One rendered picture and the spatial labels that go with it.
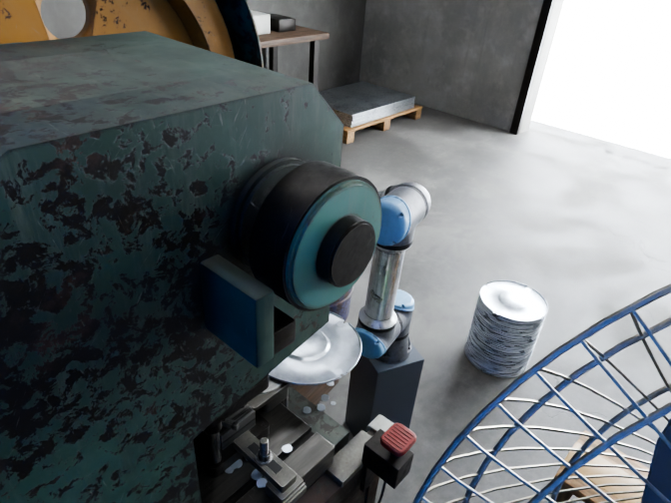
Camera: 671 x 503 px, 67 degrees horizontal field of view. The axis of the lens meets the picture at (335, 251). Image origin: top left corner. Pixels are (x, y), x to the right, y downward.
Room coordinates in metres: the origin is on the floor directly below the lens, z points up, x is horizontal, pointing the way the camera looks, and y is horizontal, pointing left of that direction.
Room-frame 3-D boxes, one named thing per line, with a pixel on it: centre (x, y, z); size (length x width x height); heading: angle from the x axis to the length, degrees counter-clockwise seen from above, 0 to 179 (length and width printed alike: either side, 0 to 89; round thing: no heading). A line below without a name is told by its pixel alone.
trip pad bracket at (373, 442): (0.72, -0.15, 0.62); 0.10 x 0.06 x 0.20; 51
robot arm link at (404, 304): (1.31, -0.21, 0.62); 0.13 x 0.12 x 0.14; 150
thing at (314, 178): (0.57, 0.06, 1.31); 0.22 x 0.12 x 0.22; 141
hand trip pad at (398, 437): (0.71, -0.17, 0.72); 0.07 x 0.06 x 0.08; 141
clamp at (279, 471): (0.64, 0.10, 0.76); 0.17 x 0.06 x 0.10; 51
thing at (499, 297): (1.81, -0.80, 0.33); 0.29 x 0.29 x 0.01
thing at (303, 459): (0.74, 0.24, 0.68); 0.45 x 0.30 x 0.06; 51
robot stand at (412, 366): (1.32, -0.21, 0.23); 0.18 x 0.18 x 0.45; 26
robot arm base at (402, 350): (1.32, -0.21, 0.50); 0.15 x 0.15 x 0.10
